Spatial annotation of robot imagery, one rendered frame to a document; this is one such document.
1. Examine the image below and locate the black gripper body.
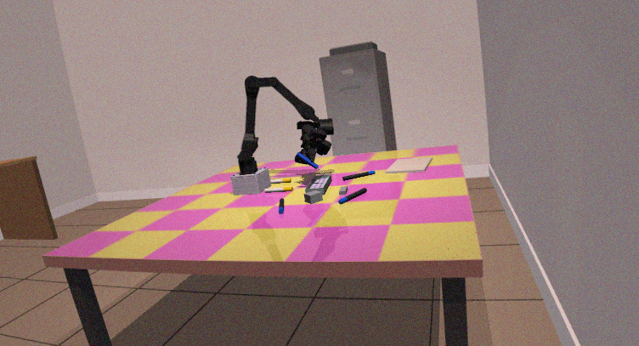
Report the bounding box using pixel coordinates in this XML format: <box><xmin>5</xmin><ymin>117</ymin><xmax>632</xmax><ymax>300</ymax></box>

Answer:
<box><xmin>295</xmin><ymin>128</ymin><xmax>327</xmax><ymax>165</ymax></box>

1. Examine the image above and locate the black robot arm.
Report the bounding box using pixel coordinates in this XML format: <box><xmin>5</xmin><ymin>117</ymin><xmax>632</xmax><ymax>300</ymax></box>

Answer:
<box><xmin>237</xmin><ymin>76</ymin><xmax>334</xmax><ymax>175</ymax></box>

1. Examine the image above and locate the pale pink flat rectangle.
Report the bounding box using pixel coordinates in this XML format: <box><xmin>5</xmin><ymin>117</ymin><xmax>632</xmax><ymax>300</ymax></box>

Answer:
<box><xmin>386</xmin><ymin>157</ymin><xmax>433</xmax><ymax>173</ymax></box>

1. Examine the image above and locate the blue stylus with white tip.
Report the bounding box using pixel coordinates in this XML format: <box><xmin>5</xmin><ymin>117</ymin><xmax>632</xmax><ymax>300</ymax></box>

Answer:
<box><xmin>297</xmin><ymin>152</ymin><xmax>324</xmax><ymax>172</ymax></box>

